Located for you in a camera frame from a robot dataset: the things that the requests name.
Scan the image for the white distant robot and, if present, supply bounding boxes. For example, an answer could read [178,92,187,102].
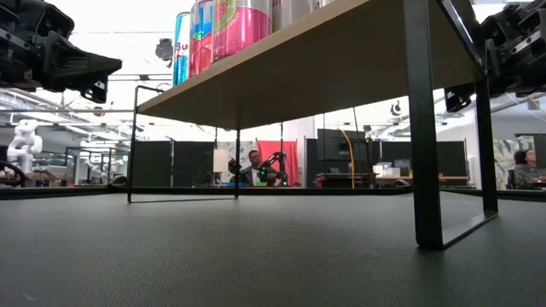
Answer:
[83,158,125,185]

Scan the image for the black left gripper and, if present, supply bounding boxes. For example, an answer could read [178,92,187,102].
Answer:
[0,0,123,104]

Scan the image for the black monitor screen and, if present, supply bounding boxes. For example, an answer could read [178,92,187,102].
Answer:
[439,140,468,178]

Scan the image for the silver blue slim can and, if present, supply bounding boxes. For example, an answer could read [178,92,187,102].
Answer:
[172,11,192,86]

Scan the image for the yellow hanging cable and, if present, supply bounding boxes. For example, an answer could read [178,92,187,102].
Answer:
[340,129,356,189]

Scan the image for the white boxes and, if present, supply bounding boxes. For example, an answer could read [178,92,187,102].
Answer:
[373,161,402,178]

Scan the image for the red banner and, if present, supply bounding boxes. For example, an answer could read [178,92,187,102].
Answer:
[257,139,301,187]

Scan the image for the person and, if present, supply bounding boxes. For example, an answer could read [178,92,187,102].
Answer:
[509,148,543,191]
[241,149,268,188]

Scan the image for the small white board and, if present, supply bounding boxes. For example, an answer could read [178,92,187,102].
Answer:
[212,148,230,174]

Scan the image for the leaf patterned panel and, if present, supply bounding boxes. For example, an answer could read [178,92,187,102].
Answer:
[492,135,537,192]
[229,140,258,185]

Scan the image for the red soda can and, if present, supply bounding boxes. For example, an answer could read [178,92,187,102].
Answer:
[189,0,214,78]

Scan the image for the black equipment cabinet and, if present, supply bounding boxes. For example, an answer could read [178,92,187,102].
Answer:
[316,127,372,188]

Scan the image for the black curved tube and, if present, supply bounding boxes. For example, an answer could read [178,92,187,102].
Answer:
[0,159,26,187]

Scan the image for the black partition panel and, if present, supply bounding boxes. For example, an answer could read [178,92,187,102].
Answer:
[134,140,217,188]

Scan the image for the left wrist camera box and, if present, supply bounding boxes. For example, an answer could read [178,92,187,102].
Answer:
[16,0,76,40]

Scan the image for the wooden shelf with black frame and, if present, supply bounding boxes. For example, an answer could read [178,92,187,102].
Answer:
[127,0,499,250]

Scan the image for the black overhead fixture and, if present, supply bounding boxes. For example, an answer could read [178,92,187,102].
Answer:
[154,37,175,68]

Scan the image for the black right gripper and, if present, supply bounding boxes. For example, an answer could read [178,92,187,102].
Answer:
[444,0,546,113]

